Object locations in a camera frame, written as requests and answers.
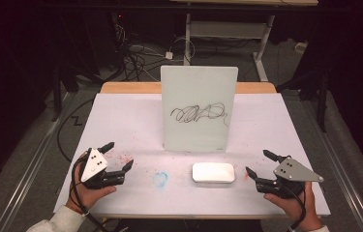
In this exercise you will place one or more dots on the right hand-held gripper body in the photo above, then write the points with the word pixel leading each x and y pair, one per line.
pixel 293 172

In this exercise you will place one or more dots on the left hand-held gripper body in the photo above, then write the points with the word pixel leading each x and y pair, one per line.
pixel 94 165

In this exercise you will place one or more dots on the white whiteboard eraser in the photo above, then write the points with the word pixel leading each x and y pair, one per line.
pixel 213 172

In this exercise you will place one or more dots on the person's left hand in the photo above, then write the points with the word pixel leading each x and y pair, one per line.
pixel 87 197

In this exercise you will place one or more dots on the person's right hand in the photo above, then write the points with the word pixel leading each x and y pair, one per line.
pixel 298 209

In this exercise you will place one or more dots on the white table mat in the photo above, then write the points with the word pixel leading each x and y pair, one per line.
pixel 130 129

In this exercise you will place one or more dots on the wooden table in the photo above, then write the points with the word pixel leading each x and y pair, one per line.
pixel 130 87

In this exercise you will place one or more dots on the black metal stand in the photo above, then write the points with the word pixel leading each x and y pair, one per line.
pixel 56 96
pixel 322 103

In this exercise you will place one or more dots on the small standing whiteboard with scribble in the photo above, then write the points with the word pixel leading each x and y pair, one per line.
pixel 198 87

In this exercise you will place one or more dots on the white power adapter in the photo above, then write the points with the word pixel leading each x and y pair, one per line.
pixel 169 55

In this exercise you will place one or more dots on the white power strip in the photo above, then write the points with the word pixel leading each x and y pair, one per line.
pixel 300 47

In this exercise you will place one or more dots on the metal floor rail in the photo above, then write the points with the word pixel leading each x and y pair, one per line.
pixel 34 167
pixel 340 167

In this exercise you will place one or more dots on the white metal desk frame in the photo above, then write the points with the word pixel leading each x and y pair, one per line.
pixel 227 29

